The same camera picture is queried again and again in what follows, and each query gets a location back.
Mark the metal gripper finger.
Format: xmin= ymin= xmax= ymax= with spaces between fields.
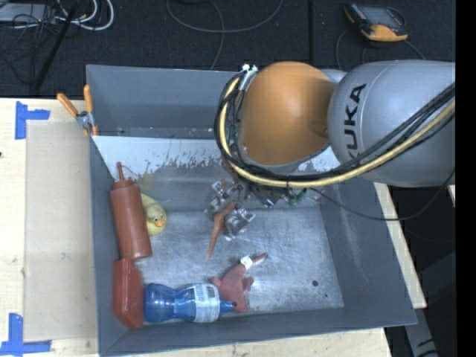
xmin=224 ymin=206 xmax=257 ymax=241
xmin=205 ymin=179 xmax=239 ymax=216

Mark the orange toy carrot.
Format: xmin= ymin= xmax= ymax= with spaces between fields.
xmin=205 ymin=199 xmax=237 ymax=262

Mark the grey metal bin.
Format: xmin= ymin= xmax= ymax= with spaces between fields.
xmin=85 ymin=63 xmax=419 ymax=357

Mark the red-brown toy animal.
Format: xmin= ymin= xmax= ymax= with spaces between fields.
xmin=211 ymin=251 xmax=269 ymax=314

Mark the yellow rubber duck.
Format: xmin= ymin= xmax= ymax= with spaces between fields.
xmin=140 ymin=193 xmax=168 ymax=237

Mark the red-brown squeeze bottle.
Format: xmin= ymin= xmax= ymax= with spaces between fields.
xmin=109 ymin=161 xmax=154 ymax=261

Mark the blue plastic bottle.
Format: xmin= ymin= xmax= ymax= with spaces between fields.
xmin=143 ymin=282 xmax=238 ymax=324

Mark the red-brown flat block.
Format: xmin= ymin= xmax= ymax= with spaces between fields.
xmin=112 ymin=257 xmax=146 ymax=329

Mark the pale wood board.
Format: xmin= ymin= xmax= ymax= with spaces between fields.
xmin=22 ymin=120 xmax=98 ymax=344

